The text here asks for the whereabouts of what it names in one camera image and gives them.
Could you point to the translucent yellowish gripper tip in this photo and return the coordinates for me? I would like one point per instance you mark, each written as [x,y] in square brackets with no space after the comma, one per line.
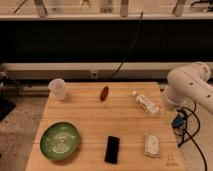
[169,115]

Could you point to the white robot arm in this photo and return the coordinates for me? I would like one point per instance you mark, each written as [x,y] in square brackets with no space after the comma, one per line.
[187,82]

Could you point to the blue connector box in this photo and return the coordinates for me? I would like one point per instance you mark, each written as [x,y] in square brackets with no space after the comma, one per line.
[178,121]

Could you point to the small red-brown object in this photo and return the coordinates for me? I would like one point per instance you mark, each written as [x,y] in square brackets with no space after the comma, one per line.
[104,93]

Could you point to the black rectangular block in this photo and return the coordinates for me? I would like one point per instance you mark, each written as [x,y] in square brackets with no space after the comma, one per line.
[111,155]

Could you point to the green glass plate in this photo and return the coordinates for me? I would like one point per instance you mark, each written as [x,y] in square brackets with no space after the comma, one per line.
[59,141]

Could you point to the translucent plastic cup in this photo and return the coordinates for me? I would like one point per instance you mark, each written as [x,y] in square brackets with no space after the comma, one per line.
[57,87]

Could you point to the black object at left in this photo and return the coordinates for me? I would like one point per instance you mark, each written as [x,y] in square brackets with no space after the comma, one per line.
[5,106]

